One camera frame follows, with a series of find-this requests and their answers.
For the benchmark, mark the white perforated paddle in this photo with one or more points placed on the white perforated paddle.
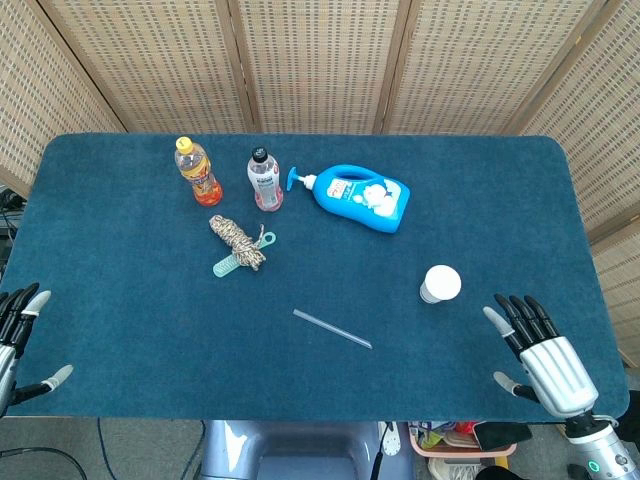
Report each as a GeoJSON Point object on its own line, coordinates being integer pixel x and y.
{"type": "Point", "coordinates": [391, 440]}

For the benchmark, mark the pink plastic basket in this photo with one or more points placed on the pink plastic basket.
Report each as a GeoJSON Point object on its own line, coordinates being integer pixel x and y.
{"type": "Point", "coordinates": [445, 450]}

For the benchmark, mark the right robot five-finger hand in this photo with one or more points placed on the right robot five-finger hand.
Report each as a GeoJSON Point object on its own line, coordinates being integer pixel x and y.
{"type": "Point", "coordinates": [555, 367]}

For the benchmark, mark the white paper cup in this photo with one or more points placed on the white paper cup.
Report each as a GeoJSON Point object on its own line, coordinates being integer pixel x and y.
{"type": "Point", "coordinates": [441, 284]}

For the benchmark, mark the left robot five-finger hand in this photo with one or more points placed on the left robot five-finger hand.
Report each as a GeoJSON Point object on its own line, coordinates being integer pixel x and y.
{"type": "Point", "coordinates": [10, 345]}

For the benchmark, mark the grey-blue robot torso base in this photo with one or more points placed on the grey-blue robot torso base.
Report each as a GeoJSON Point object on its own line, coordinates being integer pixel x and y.
{"type": "Point", "coordinates": [300, 450]}

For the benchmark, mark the woven bamboo folding screen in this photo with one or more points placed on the woven bamboo folding screen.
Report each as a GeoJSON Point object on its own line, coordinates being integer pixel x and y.
{"type": "Point", "coordinates": [320, 65]}

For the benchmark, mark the white shoe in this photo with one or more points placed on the white shoe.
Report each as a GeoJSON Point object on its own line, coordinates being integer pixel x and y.
{"type": "Point", "coordinates": [450, 469]}

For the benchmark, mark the blue carpet table cover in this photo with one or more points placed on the blue carpet table cover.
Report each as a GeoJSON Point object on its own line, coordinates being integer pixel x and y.
{"type": "Point", "coordinates": [150, 325]}

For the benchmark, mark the transparent plastic straw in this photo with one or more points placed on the transparent plastic straw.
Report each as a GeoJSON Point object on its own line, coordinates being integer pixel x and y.
{"type": "Point", "coordinates": [332, 329]}

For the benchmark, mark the blue detergent pump bottle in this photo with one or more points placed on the blue detergent pump bottle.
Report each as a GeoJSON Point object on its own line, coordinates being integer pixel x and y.
{"type": "Point", "coordinates": [357, 197]}

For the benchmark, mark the pink drink bottle black cap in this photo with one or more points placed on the pink drink bottle black cap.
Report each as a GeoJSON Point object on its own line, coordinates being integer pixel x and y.
{"type": "Point", "coordinates": [264, 180]}

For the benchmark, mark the orange iced tea bottle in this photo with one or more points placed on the orange iced tea bottle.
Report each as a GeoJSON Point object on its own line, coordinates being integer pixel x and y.
{"type": "Point", "coordinates": [199, 175]}

